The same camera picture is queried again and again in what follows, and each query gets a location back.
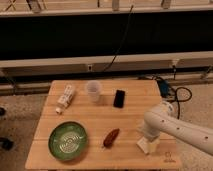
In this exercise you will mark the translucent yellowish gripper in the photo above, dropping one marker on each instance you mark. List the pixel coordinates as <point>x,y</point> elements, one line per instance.
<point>152,145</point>

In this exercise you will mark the white sponge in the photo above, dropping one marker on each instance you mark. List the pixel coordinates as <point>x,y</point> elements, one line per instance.
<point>143,145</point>

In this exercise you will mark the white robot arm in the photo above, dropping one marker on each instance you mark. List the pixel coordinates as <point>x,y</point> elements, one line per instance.
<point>158,119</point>

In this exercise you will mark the green ceramic bowl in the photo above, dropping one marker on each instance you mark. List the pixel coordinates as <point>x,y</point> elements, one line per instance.
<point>67,141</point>

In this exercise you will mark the brown pine cone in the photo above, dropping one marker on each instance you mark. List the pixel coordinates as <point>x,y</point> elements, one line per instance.
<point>110,138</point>

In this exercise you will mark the black phone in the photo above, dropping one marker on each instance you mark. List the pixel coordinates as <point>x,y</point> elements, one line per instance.
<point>119,99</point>

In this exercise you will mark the translucent plastic cup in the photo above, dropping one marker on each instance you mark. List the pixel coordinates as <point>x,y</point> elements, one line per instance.
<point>93,90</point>

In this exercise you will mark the white plastic bottle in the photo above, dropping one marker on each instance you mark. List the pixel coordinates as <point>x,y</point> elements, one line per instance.
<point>65,99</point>

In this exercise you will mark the black caster wheel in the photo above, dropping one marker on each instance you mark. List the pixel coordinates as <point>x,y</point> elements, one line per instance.
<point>6,143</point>

